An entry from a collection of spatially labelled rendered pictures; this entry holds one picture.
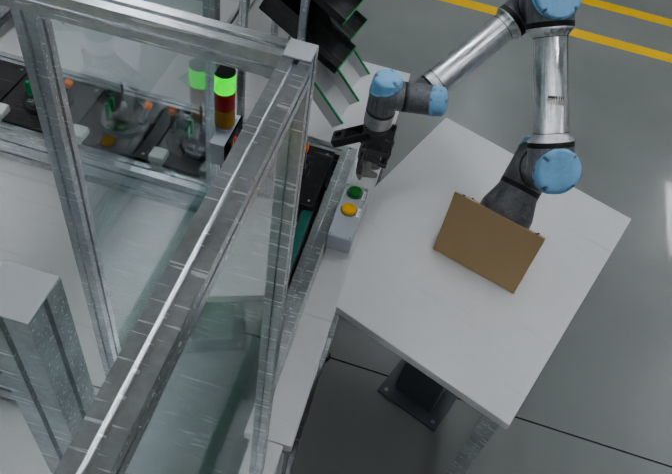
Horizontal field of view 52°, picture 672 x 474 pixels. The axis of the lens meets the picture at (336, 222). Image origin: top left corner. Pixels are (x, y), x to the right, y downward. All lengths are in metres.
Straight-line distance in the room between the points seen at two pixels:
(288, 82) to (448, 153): 1.71
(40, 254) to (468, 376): 1.17
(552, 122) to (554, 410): 1.44
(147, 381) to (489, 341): 1.52
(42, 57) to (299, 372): 1.07
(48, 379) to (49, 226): 1.28
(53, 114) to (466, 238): 1.26
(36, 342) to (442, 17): 4.13
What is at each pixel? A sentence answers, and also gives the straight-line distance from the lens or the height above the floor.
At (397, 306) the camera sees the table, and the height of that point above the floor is 0.86.
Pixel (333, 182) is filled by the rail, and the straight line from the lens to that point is 2.02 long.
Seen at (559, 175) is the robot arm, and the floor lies 1.26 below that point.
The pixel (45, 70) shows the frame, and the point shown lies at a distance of 0.97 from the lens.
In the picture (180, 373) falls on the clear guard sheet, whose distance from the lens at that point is 0.59.
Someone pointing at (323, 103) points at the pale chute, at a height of 1.07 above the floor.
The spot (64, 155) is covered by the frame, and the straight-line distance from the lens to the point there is 1.06.
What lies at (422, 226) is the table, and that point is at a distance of 2.10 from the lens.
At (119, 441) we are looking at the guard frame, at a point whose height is 1.99.
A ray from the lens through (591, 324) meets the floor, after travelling 3.23.
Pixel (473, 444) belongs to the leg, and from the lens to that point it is 2.03.
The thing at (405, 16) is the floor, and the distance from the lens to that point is 4.60.
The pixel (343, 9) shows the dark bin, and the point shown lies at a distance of 1.98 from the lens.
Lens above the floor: 2.41
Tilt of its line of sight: 49 degrees down
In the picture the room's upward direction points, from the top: 11 degrees clockwise
